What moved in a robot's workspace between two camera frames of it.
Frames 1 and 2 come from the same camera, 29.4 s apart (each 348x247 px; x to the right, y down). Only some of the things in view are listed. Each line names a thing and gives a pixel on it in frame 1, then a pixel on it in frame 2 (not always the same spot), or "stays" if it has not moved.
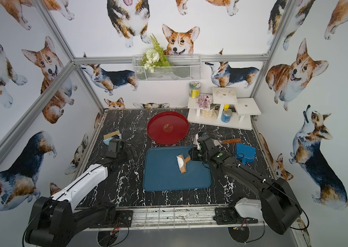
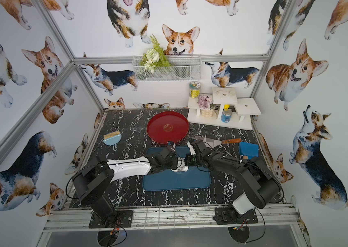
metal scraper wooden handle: x=217 y=141 stays
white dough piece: x=180 y=161 → x=185 y=170
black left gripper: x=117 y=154 → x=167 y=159
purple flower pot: x=206 y=111 stays
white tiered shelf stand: x=225 y=109 stays
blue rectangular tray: x=161 y=173 stays
